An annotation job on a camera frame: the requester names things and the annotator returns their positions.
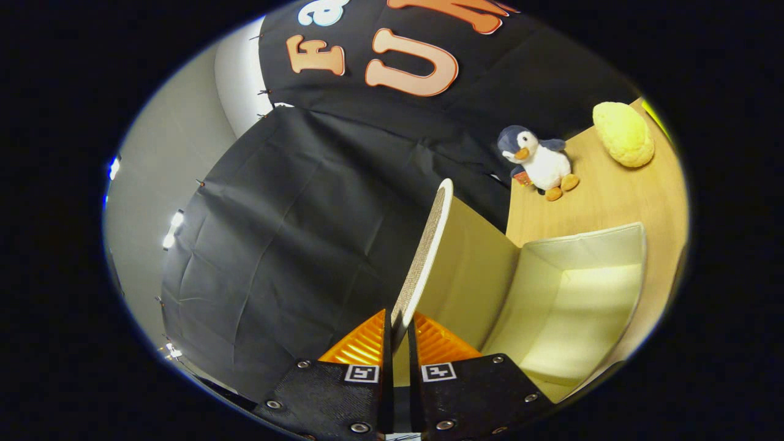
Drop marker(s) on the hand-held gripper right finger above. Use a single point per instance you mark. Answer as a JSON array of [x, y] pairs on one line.
[[414, 380]]

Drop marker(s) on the yellow bread-shaped plush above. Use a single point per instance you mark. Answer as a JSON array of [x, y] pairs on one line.
[[621, 135]]

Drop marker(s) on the cream fabric storage box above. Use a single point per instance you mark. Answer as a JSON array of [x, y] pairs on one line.
[[582, 306]]

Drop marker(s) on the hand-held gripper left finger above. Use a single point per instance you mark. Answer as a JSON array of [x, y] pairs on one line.
[[388, 380]]

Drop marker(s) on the penguin plush toy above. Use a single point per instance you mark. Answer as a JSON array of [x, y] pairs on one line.
[[542, 162]]

